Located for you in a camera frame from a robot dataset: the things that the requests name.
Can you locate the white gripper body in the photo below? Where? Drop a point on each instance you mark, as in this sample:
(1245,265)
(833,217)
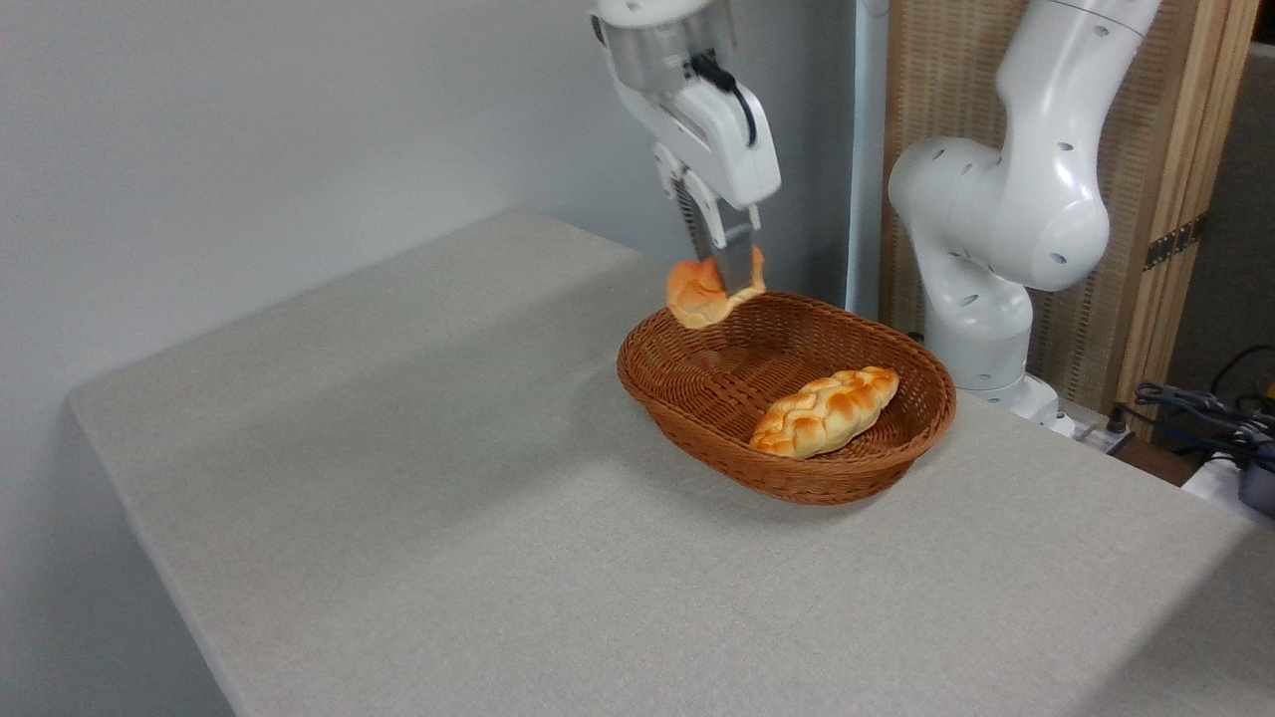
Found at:
(732,159)

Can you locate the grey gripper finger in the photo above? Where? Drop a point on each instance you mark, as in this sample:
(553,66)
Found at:
(697,224)
(737,264)

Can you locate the round orange bread bun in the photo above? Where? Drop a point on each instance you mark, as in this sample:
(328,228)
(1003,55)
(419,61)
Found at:
(692,299)

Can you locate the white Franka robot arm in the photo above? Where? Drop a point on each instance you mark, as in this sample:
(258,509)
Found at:
(1036,199)

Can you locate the brown oval wicker basket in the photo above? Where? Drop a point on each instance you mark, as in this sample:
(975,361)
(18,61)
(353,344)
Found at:
(697,383)

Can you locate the braided golden bread loaf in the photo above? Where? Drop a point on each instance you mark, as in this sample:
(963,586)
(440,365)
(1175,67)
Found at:
(822,413)

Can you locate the white vertical pole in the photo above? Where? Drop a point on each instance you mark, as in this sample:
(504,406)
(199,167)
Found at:
(867,149)

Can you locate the wooden rattan folding screen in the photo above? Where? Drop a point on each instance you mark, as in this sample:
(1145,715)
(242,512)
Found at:
(1155,100)

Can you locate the metal screen hinge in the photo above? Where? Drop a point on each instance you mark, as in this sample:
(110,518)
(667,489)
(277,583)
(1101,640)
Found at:
(1175,242)

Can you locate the white box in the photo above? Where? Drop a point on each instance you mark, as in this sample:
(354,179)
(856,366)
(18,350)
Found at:
(1210,480)

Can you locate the grey device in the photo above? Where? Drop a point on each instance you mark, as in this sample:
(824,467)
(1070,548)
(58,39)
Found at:
(1260,490)

